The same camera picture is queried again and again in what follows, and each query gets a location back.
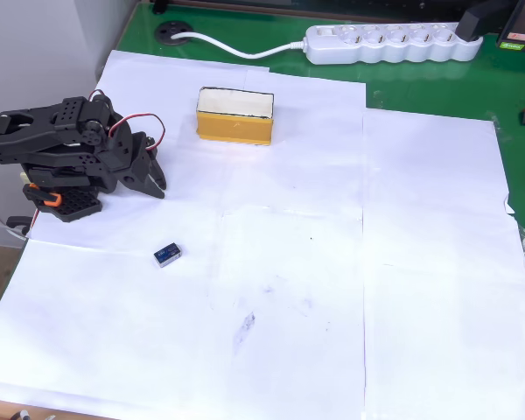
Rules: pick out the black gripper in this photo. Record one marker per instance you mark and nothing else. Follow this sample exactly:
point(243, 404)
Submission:
point(136, 177)

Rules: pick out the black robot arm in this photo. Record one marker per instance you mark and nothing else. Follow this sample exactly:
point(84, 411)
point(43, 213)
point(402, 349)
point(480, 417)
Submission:
point(48, 140)

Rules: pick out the yellow rectangular box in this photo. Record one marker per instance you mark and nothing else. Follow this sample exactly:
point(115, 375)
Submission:
point(234, 127)

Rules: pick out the orange table clamp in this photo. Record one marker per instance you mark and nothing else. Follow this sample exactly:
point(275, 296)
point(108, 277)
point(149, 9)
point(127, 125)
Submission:
point(50, 200)

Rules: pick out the black clamp knob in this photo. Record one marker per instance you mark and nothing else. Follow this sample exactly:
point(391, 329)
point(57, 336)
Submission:
point(17, 223)

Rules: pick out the white paper sheet cover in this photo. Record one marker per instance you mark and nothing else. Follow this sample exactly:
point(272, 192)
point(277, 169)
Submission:
point(289, 284)

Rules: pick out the white power strip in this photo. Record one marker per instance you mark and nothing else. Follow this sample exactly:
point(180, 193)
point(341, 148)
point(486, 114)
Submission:
point(394, 46)

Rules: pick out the black power adapter plug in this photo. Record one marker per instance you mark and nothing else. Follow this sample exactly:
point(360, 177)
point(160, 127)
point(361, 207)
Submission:
point(477, 19)

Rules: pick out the dark box with green label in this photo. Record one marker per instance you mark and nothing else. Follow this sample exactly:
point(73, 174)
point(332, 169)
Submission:
point(522, 41)

